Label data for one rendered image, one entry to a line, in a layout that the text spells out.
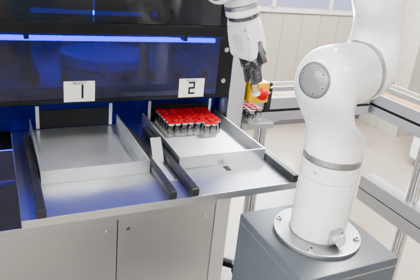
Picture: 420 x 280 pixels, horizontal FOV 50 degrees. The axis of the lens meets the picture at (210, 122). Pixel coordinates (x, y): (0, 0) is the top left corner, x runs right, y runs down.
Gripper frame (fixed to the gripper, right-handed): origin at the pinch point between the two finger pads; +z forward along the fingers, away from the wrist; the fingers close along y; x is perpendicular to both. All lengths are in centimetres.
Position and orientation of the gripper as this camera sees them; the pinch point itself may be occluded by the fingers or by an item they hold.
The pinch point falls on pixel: (252, 74)
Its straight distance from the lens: 115.8
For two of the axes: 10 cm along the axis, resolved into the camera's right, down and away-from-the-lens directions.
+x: 8.3, -3.9, 4.0
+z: 1.9, 8.7, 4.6
